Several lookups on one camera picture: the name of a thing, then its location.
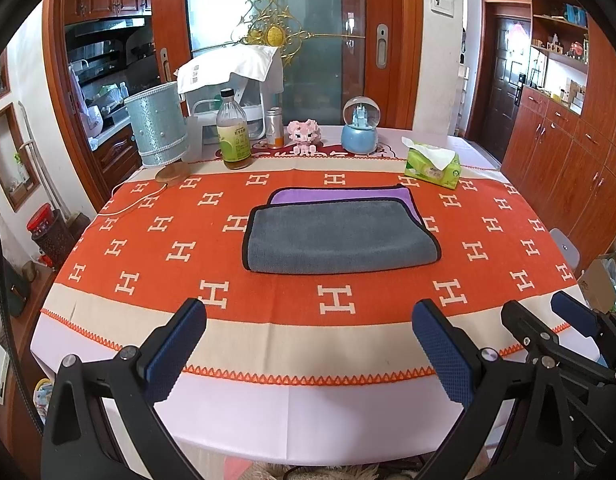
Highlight red bucket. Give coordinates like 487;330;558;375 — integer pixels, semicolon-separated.
26;203;76;271

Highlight dark entrance door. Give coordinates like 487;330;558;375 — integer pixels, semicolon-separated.
479;16;530;162

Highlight orange H-pattern tablecloth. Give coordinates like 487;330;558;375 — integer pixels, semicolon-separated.
34;156;580;386

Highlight glass bottle yellow label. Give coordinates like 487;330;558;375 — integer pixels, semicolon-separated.
217;88;251;170

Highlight blue castle snow globe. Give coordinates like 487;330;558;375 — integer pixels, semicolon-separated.
340;96;381;155

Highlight white stool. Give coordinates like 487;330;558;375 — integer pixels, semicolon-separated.
550;228;580;270

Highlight white lamp cord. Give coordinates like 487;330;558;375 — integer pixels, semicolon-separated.
94;181;169;219

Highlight purple and grey towel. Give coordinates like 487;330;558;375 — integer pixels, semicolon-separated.
242;184;442;275

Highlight cardboard box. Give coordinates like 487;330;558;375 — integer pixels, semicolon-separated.
578;252;616;313

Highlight pink block toy figure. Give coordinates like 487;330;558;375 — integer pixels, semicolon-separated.
287;119;321;156

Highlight small metal can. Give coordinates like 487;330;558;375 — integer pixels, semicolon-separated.
265;106;285;148

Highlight teal lamp with pearls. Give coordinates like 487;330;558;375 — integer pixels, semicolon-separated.
125;81;189;185

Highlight brown wooden cabinet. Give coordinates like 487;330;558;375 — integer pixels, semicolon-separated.
502;0;616;271

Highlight white appliance with cloth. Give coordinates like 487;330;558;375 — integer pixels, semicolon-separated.
175;44;284;145

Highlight green tissue pack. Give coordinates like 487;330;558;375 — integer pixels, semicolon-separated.
401;136;462;190

